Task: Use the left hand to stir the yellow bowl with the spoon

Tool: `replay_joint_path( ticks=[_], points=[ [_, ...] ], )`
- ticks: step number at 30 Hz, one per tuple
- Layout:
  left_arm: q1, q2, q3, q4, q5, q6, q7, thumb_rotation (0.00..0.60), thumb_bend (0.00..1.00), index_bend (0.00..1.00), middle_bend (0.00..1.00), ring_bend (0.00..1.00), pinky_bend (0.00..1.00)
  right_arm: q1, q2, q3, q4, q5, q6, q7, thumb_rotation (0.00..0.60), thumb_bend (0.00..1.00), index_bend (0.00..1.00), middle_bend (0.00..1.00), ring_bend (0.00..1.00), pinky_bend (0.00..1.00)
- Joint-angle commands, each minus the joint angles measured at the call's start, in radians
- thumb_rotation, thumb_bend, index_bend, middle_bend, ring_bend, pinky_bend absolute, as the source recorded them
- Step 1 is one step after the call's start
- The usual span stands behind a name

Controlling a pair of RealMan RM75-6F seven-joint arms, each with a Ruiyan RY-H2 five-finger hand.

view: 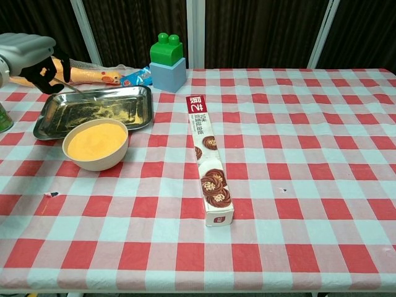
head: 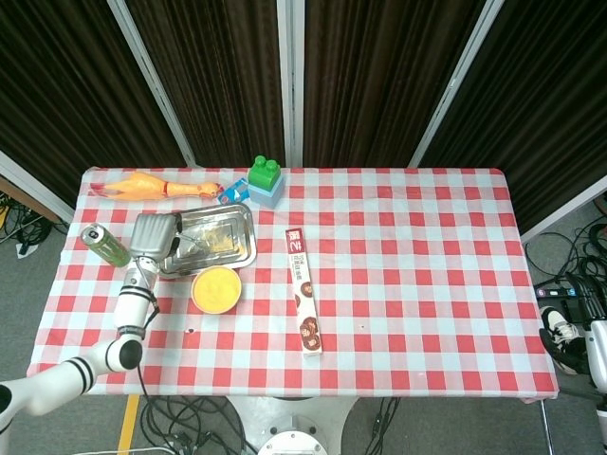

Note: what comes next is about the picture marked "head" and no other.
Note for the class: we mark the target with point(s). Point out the light blue cube block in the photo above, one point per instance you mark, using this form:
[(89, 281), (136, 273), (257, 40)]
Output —
[(265, 196)]

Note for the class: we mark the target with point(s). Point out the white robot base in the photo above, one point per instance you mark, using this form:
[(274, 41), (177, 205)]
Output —
[(289, 426)]

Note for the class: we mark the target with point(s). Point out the red white checkered tablecloth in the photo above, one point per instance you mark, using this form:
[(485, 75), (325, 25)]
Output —
[(427, 284)]

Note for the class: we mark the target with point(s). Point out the metal table leg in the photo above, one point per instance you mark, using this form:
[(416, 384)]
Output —
[(547, 426)]

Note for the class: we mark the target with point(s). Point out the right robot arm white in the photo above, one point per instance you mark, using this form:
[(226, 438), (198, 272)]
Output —
[(602, 422)]

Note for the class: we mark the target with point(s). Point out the blue snack packet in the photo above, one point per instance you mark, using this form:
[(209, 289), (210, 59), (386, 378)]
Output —
[(233, 193)]

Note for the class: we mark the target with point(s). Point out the dark curtain divider panel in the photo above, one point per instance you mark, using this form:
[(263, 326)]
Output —
[(213, 80), (536, 104), (374, 80), (61, 95)]

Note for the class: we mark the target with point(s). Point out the black power strip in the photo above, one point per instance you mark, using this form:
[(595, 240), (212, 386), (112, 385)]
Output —
[(555, 289)]

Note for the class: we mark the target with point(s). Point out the green drink can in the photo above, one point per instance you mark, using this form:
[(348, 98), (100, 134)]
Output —
[(111, 251)]

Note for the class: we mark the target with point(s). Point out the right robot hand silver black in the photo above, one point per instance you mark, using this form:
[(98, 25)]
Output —
[(598, 341)]

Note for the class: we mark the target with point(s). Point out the stainless steel tray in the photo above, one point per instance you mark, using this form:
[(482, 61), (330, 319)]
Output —
[(237, 227)]

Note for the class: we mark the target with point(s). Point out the yellow rubber chicken toy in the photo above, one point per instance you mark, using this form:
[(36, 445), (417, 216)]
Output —
[(142, 186)]

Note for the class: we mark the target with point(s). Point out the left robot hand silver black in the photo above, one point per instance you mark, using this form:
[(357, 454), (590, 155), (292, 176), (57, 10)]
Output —
[(152, 237)]

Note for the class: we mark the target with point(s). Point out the beige bowl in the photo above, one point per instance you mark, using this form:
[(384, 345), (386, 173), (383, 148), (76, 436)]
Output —
[(208, 309)]

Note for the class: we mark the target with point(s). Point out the green building block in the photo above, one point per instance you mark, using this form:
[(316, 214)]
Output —
[(262, 174)]

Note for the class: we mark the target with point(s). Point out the black white sneaker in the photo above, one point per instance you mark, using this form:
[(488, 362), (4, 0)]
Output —
[(562, 336)]

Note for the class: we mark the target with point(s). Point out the long baking paper box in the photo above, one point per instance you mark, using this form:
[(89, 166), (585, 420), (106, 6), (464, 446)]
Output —
[(303, 294)]

